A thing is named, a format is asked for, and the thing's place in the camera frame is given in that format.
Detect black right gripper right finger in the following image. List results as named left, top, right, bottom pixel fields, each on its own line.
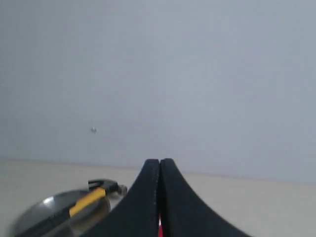
left=159, top=158, right=249, bottom=237

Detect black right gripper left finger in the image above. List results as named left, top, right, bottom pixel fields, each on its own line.
left=85, top=159, right=158, bottom=237

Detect yellow black claw hammer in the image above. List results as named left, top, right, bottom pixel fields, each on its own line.
left=48, top=179, right=128, bottom=223

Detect red dome push button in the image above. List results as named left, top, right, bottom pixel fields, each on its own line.
left=158, top=214, right=163, bottom=237

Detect round steel plate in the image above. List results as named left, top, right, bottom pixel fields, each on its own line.
left=10, top=189, right=111, bottom=237

